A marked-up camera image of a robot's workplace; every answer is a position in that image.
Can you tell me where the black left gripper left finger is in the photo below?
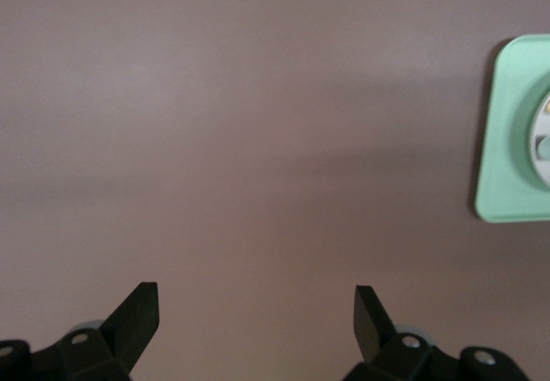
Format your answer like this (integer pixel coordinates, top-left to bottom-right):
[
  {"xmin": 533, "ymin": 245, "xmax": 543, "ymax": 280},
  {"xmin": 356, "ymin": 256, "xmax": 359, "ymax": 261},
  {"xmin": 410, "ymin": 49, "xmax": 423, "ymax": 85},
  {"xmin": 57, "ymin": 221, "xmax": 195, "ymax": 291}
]
[{"xmin": 0, "ymin": 281, "xmax": 161, "ymax": 381}]

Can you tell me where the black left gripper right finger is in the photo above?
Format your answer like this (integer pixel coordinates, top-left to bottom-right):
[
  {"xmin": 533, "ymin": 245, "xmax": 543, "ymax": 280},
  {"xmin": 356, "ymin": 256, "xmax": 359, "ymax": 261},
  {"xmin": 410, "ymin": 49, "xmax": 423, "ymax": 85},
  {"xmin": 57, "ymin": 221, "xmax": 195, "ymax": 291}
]
[{"xmin": 343, "ymin": 285, "xmax": 528, "ymax": 381}]

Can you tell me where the round white plate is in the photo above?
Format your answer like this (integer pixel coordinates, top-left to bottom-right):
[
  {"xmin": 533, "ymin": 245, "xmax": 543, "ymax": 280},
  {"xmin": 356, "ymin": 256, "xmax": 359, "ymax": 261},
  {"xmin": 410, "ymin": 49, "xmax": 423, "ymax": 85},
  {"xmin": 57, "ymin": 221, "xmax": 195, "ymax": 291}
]
[{"xmin": 529, "ymin": 90, "xmax": 550, "ymax": 191}]

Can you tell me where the mint green rectangular tray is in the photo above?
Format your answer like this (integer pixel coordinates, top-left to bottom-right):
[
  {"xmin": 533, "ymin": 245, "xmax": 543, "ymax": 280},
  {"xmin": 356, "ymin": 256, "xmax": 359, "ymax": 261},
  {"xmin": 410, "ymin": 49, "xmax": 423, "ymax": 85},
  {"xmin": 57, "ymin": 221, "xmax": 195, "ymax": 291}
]
[{"xmin": 474, "ymin": 33, "xmax": 550, "ymax": 225}]

